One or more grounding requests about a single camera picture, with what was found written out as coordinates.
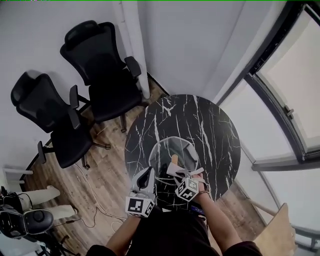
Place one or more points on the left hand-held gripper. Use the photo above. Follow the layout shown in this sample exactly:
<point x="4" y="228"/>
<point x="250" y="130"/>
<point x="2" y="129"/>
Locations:
<point x="140" y="206"/>

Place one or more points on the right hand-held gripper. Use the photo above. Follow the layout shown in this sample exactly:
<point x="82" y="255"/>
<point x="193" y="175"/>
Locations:
<point x="187" y="188"/>

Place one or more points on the person's left forearm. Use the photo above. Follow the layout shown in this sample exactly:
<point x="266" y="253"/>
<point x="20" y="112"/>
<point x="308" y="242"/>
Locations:
<point x="122" y="232"/>

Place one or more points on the person's right forearm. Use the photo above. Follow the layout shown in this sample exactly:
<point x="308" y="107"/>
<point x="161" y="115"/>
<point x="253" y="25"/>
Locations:
<point x="216" y="220"/>

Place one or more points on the person's right hand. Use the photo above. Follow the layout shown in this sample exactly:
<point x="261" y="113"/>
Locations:
<point x="202" y="184"/>

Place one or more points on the blue tag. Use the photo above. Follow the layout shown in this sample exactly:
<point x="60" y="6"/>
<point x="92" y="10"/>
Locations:
<point x="198" y="210"/>

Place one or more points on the person's black shirt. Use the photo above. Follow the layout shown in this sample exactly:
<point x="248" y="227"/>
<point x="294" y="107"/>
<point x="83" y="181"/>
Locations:
<point x="175" y="237"/>

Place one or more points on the black tripod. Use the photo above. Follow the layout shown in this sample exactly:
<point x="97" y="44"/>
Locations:
<point x="56" y="246"/>

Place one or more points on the white vertical pipe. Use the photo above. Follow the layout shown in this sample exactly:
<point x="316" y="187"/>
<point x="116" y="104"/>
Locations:
<point x="140" y="62"/>

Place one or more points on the light wooden chair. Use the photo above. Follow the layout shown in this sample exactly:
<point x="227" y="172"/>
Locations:
<point x="277" y="235"/>

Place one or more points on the black and white device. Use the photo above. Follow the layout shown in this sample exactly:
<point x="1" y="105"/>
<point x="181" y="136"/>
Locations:
<point x="30" y="220"/>

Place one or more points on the black mesh office chair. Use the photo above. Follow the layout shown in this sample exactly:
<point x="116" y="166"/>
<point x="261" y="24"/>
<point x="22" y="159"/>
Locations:
<point x="100" y="60"/>
<point x="45" y="107"/>

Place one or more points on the white side table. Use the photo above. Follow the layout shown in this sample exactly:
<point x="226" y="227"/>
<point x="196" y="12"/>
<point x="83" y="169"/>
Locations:
<point x="15" y="173"/>

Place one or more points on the black window frame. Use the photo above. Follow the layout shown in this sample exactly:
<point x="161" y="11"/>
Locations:
<point x="275" y="100"/>

